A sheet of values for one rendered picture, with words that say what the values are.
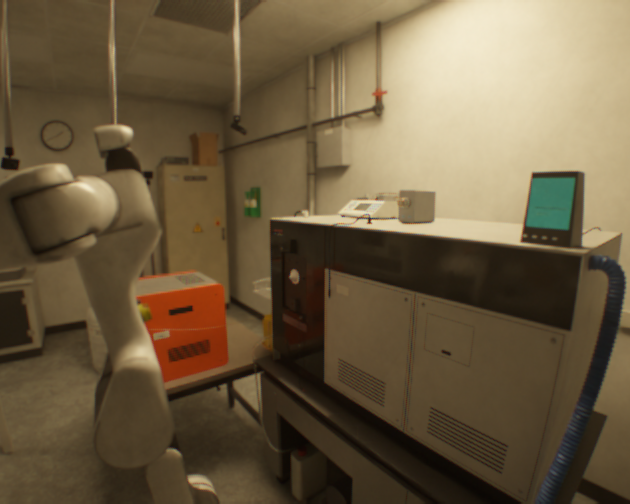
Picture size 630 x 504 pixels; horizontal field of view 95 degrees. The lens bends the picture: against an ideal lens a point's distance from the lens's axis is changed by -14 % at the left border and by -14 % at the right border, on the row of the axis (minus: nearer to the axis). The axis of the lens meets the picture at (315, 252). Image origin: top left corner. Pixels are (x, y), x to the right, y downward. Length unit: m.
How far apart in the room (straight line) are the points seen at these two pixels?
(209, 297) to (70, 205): 1.21
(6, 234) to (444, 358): 0.93
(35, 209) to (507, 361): 0.92
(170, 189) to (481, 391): 3.91
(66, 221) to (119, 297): 0.26
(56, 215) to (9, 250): 0.06
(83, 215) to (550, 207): 0.86
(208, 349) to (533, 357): 1.35
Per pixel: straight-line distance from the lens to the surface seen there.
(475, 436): 1.03
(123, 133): 0.68
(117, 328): 0.71
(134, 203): 0.64
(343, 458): 1.38
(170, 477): 0.91
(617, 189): 1.92
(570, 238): 0.83
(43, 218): 0.47
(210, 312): 1.64
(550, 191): 0.86
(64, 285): 4.64
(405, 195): 1.29
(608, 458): 2.29
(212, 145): 4.53
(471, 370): 0.95
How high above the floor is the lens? 1.54
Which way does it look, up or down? 9 degrees down
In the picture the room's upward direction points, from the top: straight up
